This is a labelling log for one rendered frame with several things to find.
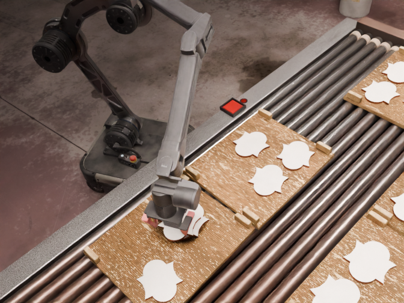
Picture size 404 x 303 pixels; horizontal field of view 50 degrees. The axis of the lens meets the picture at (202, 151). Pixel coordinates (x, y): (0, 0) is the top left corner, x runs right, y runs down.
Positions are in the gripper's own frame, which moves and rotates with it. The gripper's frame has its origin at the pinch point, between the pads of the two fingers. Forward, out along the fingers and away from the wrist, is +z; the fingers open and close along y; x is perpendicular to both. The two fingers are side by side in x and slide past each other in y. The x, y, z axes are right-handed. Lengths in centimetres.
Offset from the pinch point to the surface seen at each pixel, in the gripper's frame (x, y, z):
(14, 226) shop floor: -32, 129, 100
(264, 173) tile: -33.0, -20.2, 6.0
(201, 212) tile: -10.6, -5.3, 4.3
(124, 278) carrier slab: 15.6, 9.4, 7.6
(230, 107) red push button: -64, 1, 7
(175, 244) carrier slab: 0.7, -0.8, 7.4
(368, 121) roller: -71, -51, 9
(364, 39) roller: -125, -45, 8
